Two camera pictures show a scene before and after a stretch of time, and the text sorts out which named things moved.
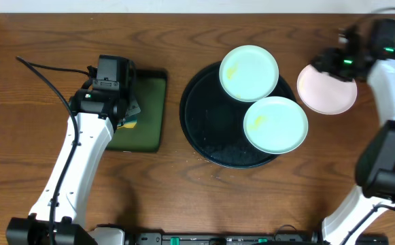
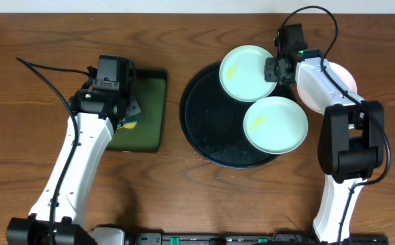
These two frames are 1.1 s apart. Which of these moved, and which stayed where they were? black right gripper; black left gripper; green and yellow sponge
Moved: black right gripper
Stayed: black left gripper; green and yellow sponge
